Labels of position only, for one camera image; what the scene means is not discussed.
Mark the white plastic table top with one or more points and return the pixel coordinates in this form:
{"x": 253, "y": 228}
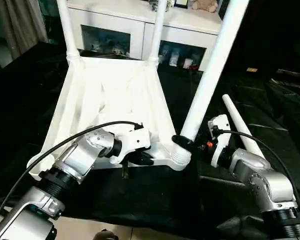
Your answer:
{"x": 110, "y": 100}

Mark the white plastic table leg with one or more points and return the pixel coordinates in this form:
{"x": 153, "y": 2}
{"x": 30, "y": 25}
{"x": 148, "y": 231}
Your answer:
{"x": 215, "y": 62}
{"x": 240, "y": 125}
{"x": 158, "y": 32}
{"x": 67, "y": 27}

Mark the black shiny mat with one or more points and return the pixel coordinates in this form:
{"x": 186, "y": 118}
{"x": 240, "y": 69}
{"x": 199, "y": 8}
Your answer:
{"x": 152, "y": 200}

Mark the small white cup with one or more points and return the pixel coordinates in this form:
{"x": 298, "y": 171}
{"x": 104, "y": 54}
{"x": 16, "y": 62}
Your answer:
{"x": 188, "y": 63}
{"x": 162, "y": 58}

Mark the white printed mug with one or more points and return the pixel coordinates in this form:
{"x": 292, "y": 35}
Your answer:
{"x": 175, "y": 59}

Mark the brown rounded object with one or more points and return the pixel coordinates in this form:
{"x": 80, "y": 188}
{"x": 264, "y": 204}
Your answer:
{"x": 105, "y": 236}

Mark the small beige label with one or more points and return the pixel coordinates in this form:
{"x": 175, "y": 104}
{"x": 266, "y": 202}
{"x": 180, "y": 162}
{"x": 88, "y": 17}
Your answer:
{"x": 252, "y": 70}

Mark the long black bar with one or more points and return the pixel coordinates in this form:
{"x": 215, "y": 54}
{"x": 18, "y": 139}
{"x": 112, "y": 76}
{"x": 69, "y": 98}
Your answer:
{"x": 293, "y": 75}

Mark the dark cluttered bundle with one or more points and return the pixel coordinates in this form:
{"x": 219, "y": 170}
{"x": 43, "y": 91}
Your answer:
{"x": 162, "y": 5}

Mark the beige teddy bear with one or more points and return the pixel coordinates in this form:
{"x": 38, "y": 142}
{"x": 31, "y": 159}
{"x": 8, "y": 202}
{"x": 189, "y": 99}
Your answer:
{"x": 205, "y": 4}

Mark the white sideboard cabinet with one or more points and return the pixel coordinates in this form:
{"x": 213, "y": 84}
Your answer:
{"x": 115, "y": 17}

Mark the beige curtain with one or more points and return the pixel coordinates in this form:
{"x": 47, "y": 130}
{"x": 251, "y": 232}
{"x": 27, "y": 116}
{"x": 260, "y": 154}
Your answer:
{"x": 17, "y": 30}

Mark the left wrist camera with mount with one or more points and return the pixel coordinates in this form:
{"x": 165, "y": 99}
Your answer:
{"x": 135, "y": 140}

